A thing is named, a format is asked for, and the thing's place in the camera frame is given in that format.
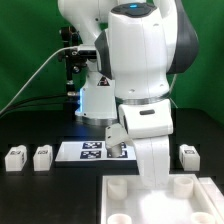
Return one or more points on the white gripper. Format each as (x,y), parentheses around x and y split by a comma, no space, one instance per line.
(146,128)

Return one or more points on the white square tabletop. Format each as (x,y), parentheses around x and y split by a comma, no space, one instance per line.
(183,200)

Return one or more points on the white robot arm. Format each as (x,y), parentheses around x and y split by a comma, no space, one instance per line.
(129,47)

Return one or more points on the white marker sheet with tags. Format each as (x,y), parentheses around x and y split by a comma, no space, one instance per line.
(77,151)

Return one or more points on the white obstacle fence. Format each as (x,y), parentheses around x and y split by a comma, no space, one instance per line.
(214,194)

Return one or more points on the black camera on stand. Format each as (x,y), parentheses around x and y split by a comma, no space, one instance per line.
(85,51)

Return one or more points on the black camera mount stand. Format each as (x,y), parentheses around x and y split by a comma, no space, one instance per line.
(73,64)

